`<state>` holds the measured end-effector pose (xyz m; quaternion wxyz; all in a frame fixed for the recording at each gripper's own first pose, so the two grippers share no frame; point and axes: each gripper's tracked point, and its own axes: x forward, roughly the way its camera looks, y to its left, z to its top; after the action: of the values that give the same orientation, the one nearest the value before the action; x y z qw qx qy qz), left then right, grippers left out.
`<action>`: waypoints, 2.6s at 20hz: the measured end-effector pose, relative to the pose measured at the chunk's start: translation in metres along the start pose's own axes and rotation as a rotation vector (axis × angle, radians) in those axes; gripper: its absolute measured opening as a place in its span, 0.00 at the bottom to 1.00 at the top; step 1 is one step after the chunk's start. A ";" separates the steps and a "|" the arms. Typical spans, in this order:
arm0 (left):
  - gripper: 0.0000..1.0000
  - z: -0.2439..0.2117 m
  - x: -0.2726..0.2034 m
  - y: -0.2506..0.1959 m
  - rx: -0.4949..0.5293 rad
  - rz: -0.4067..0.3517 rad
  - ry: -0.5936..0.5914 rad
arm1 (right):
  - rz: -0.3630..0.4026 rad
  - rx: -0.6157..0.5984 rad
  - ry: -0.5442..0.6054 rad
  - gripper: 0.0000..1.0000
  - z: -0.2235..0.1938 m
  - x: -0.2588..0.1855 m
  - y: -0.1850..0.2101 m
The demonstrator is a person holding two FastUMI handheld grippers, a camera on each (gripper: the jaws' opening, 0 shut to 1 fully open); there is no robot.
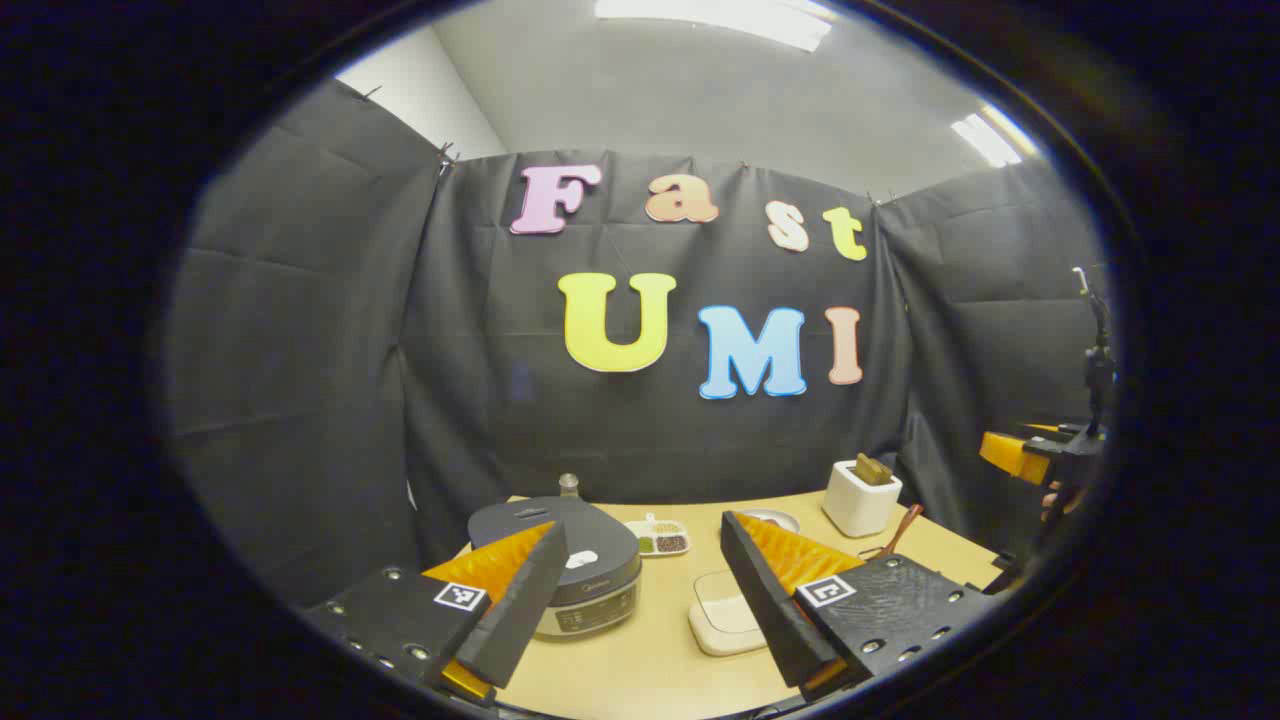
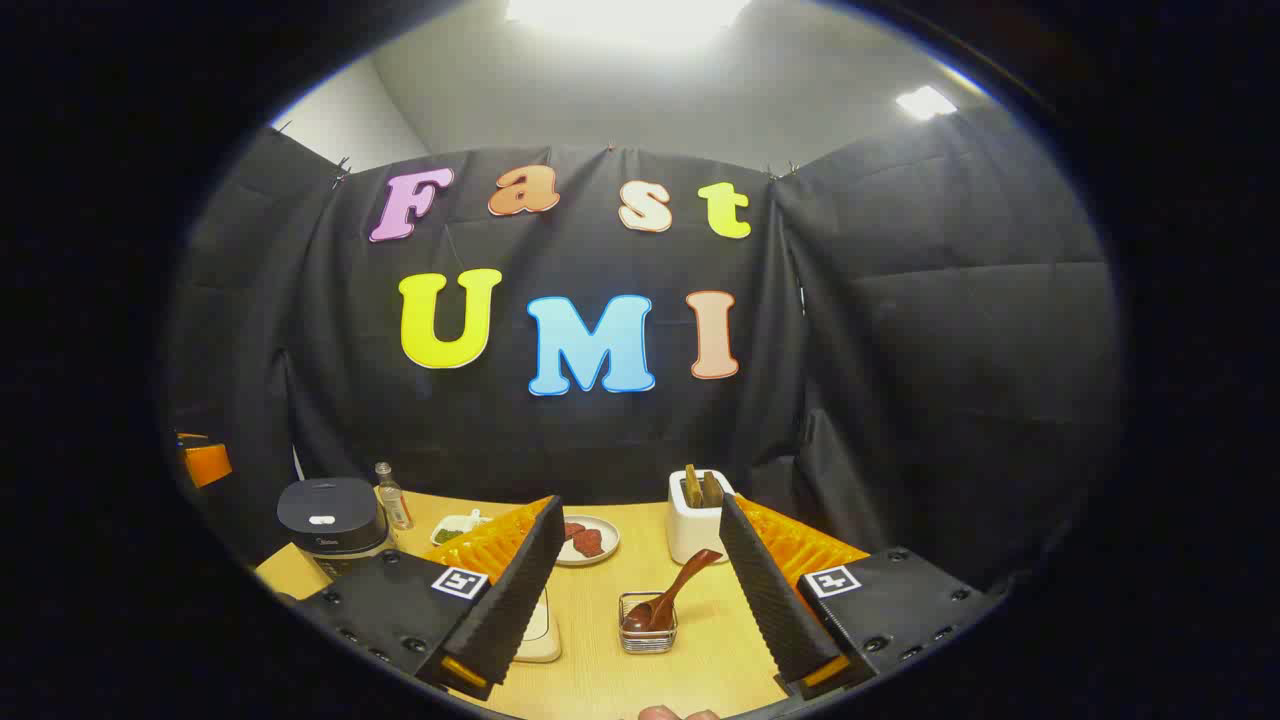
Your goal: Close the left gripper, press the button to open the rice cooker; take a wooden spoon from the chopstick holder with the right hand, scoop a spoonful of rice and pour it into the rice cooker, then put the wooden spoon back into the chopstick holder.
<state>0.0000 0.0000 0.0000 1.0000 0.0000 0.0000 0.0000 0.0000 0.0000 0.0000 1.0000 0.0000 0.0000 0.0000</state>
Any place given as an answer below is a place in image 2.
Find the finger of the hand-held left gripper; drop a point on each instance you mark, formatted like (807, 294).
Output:
(207, 463)

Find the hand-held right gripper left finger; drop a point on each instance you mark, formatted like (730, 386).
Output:
(520, 590)

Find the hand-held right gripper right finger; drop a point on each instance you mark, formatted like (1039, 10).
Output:
(765, 590)

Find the brown wooden spoon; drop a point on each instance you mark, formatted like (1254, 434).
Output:
(668, 598)

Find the dark lidded rice cooker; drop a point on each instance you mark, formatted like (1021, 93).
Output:
(330, 520)

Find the clear glass tray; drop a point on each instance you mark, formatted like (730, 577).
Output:
(545, 648)

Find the white toaster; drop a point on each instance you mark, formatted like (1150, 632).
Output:
(692, 535)

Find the white divided condiment dish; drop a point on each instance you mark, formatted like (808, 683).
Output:
(452, 528)

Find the round white plate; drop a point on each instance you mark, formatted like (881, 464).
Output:
(607, 530)

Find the brown toast slice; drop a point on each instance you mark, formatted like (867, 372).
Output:
(712, 490)
(692, 486)

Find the small clear bottle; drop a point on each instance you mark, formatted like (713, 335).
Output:
(394, 505)

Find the black backdrop cloth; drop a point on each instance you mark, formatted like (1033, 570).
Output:
(900, 350)

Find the ceiling light panel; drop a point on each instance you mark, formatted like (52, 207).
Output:
(630, 15)
(925, 102)

